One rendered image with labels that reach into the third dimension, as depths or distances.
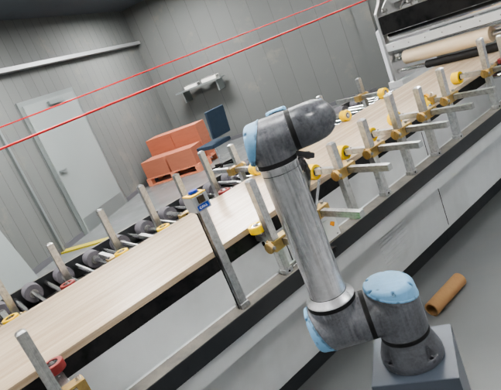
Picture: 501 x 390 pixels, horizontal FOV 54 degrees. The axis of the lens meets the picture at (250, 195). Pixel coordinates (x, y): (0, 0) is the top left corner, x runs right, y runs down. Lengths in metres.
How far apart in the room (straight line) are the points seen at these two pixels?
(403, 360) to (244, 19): 9.17
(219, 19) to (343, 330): 9.30
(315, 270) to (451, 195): 2.18
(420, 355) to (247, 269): 0.99
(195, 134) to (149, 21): 3.01
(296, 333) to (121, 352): 0.91
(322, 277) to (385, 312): 0.21
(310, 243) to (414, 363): 0.48
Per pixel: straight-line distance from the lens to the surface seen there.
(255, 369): 2.43
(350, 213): 2.12
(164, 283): 2.07
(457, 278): 2.98
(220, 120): 8.09
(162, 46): 10.96
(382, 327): 1.51
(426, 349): 1.59
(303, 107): 1.32
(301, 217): 1.35
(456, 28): 4.48
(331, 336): 1.51
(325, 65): 10.03
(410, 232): 3.14
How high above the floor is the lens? 1.63
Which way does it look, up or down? 15 degrees down
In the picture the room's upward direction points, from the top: 22 degrees counter-clockwise
